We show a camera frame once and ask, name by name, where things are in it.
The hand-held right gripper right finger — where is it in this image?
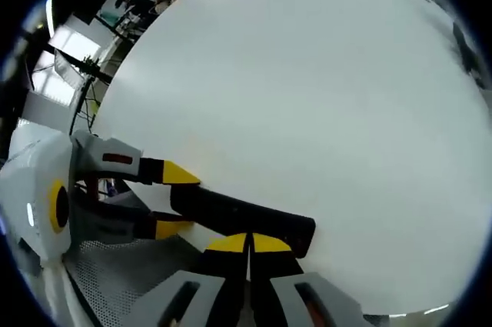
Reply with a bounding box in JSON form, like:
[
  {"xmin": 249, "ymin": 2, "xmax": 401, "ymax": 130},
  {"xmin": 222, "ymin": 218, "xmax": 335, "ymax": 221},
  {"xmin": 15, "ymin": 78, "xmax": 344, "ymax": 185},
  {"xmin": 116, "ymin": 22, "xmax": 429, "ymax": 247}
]
[{"xmin": 249, "ymin": 232, "xmax": 366, "ymax": 327}]

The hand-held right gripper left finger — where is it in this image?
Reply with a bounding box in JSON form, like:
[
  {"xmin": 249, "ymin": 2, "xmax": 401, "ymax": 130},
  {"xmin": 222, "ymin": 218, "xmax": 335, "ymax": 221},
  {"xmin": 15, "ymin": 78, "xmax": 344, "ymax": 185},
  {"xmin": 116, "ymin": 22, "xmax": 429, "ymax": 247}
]
[{"xmin": 128, "ymin": 232, "xmax": 249, "ymax": 327}]

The black remote control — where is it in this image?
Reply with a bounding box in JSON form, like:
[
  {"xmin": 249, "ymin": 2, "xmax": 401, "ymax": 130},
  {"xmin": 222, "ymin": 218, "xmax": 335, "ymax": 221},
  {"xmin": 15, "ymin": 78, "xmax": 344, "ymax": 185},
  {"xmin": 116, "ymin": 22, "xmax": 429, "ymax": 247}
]
[{"xmin": 168, "ymin": 184, "xmax": 317, "ymax": 259}]

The white mesh basket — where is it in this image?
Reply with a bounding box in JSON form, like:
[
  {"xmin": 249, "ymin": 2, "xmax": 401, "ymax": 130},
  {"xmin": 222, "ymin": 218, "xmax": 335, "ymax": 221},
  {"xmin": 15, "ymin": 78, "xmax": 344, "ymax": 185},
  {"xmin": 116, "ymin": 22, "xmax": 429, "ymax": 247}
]
[{"xmin": 63, "ymin": 237, "xmax": 211, "ymax": 327}]

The black tripod stand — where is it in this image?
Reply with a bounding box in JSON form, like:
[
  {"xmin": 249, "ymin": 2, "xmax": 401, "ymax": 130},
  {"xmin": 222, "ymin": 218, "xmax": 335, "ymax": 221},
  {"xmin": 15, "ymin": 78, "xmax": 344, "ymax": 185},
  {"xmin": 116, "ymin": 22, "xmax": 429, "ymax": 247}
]
[{"xmin": 42, "ymin": 44, "xmax": 115, "ymax": 86}]

